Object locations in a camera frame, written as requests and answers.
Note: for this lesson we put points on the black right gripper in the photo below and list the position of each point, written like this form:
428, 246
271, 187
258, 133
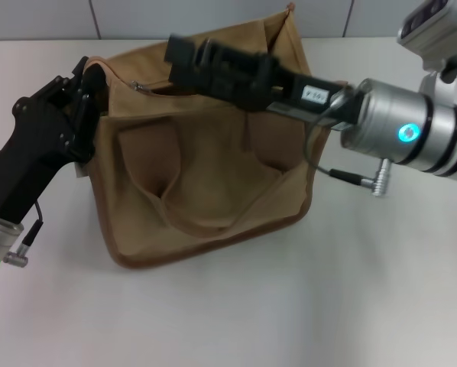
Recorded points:
274, 88

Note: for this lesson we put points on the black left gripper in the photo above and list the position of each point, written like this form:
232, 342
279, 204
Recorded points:
26, 153

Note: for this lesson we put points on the silver metal zipper pull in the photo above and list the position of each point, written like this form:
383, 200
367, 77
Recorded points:
138, 86

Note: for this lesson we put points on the khaki canvas food bag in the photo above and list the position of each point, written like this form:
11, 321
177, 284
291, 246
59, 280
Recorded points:
198, 172

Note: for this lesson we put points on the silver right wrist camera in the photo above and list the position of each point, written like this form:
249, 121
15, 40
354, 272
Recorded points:
438, 23

